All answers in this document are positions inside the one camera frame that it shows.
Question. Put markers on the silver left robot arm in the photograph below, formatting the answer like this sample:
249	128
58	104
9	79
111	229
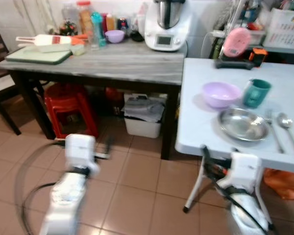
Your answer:
63	200

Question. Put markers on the stainless steel spoon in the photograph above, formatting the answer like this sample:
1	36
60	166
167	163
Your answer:
284	120

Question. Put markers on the pink round appliance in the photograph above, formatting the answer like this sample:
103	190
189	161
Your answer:
236	43

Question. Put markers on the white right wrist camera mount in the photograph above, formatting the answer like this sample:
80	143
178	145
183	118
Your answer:
245	169

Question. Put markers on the stainless steel fork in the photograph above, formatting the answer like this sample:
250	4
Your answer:
268	117

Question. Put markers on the grey wood table black legs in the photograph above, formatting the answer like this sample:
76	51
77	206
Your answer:
112	66

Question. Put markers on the white plastic bin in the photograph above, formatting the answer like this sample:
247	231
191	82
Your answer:
142	129

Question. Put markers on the large purple plastic bowl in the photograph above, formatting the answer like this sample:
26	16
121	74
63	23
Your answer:
220	94

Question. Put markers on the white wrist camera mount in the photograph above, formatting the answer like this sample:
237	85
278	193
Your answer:
81	149
245	169

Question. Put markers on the orange and black device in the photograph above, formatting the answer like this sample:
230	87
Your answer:
258	55

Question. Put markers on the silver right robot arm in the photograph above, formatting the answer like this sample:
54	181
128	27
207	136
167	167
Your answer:
247	213

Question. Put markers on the white plastic basket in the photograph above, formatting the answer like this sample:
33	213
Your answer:
284	32

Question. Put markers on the white food processor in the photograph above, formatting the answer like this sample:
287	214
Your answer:
166	36

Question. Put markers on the clear jar red lid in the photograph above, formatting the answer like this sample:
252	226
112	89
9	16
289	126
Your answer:
84	17

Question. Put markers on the white folding table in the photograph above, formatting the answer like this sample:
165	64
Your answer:
206	127

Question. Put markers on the teal plastic cup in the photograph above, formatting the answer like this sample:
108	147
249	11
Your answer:
255	94

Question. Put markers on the green cutting board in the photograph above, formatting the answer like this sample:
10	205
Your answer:
36	57

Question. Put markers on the white shallow tray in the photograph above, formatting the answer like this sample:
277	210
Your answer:
63	48

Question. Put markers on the clear plastic jar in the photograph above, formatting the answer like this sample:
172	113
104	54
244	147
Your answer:
69	13

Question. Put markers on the teal water bottle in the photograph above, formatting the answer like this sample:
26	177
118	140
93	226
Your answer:
98	29

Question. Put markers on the red plastic stool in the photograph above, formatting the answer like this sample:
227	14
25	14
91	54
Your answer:
63	100

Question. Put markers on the dark can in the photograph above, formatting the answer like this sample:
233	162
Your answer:
123	23

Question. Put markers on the small christmas tree decoration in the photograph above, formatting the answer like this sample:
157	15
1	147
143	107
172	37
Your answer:
67	28

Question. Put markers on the white sheath red label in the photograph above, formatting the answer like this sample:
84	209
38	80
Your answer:
44	40

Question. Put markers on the stainless steel plate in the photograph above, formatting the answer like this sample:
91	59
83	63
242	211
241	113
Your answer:
242	125

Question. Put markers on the small purple bowl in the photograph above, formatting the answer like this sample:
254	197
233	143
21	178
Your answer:
114	36

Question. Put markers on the orange plastic bag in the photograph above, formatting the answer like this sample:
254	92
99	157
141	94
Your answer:
284	183

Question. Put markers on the black flat base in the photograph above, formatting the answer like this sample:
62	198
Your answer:
230	63

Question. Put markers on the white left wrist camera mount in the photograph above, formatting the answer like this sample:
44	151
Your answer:
81	149

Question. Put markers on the grey crumpled cloth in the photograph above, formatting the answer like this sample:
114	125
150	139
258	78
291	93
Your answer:
144	110

